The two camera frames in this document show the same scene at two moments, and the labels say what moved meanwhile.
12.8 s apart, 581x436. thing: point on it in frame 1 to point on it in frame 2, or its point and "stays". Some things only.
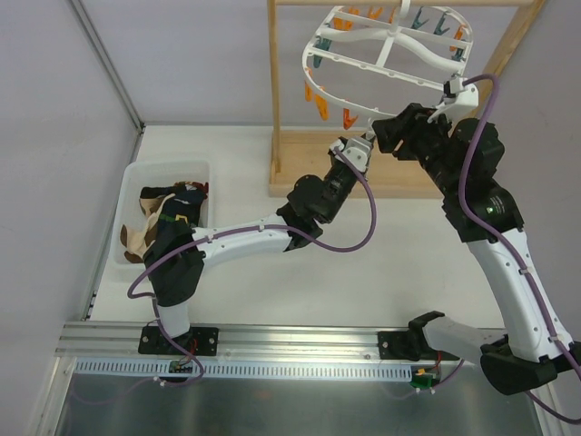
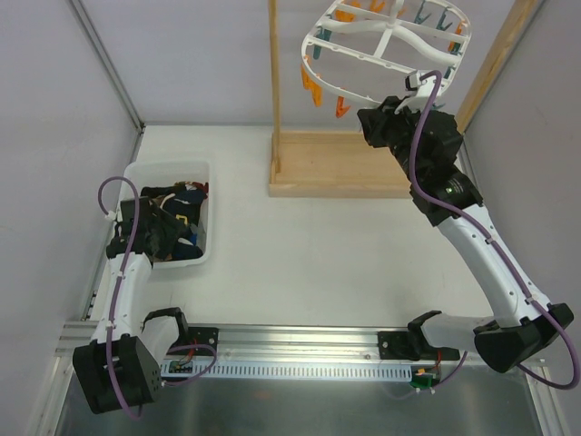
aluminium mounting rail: (237, 340) stays
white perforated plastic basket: (134, 175) stays
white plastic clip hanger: (392, 61) stays
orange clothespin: (321, 104) to (317, 95)
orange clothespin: (349, 121) to (340, 108)
